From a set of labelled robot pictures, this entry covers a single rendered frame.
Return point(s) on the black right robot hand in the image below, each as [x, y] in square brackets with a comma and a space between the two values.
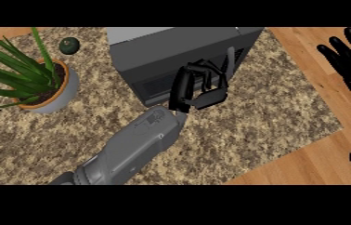
[340, 59]

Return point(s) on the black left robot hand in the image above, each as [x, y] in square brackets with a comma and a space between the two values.
[184, 86]

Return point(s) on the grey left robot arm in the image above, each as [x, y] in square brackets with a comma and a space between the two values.
[132, 145]

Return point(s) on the dark grey microwave door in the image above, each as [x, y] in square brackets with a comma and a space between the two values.
[156, 76]

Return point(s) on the dark grey microwave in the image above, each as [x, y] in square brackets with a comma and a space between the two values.
[173, 55]

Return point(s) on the grey and orange plant pot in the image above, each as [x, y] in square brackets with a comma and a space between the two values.
[57, 92]

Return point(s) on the dark green avocado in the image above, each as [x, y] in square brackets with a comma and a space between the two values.
[70, 45]

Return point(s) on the green potted plant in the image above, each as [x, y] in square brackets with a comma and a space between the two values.
[27, 70]

